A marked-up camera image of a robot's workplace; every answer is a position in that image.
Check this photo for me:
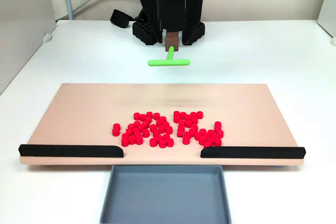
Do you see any beige flat board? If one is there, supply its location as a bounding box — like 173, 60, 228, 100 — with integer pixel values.
19, 82, 307, 168

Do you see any green T-tool with brown handle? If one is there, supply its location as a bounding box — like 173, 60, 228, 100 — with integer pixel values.
147, 31, 191, 67

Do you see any white panel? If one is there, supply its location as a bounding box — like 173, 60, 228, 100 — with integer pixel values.
317, 0, 336, 38

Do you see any black rail strip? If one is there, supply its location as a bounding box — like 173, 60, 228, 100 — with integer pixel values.
201, 145, 307, 159
18, 144, 124, 158

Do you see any beige cabinet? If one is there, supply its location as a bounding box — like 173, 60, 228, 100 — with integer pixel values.
0, 0, 58, 95

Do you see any grey square tray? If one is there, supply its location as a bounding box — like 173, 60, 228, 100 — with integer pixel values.
99, 165, 233, 224

